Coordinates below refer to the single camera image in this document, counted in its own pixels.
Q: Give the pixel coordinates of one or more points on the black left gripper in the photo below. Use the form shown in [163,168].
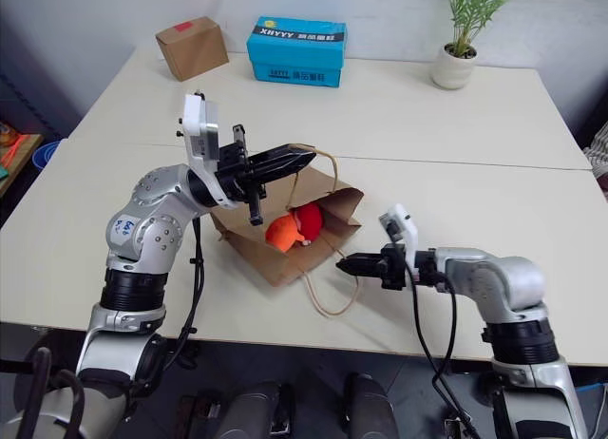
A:
[232,167]

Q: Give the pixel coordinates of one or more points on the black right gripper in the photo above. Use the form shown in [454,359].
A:
[392,268]

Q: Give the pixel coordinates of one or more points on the brown paper bag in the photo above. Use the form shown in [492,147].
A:
[280,263]

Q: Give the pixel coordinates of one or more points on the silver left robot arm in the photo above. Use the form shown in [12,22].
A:
[142,239]

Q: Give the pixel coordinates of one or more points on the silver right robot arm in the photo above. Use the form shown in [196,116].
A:
[503,277]

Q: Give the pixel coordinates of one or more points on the red plush toy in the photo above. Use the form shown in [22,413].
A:
[309,220]

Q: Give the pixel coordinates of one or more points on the orange plush toy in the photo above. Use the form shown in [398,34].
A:
[282,232]

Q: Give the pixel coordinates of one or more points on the blue shoe box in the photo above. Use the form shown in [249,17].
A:
[297,44]

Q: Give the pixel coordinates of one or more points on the dark rounded shape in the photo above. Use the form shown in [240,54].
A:
[370,406]
[256,410]

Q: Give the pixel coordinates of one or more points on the brown cardboard box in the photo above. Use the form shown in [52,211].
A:
[190,49]

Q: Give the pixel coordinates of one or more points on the green plant in white pot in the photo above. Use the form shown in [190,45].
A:
[453,68]

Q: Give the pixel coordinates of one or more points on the blue plastic bucket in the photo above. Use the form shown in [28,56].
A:
[43,155]

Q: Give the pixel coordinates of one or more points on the striped grey fabric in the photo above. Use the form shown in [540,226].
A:
[598,154]

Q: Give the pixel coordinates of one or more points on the wooden shelf with colourful items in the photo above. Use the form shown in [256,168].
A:
[14,158]

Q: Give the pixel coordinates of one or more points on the black curved bar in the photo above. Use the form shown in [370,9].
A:
[40,387]

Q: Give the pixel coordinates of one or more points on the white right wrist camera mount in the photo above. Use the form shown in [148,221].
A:
[404,225]

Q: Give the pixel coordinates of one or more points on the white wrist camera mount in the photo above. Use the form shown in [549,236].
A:
[198,125]
[404,225]

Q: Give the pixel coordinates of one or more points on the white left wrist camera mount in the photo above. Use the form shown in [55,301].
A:
[198,125]

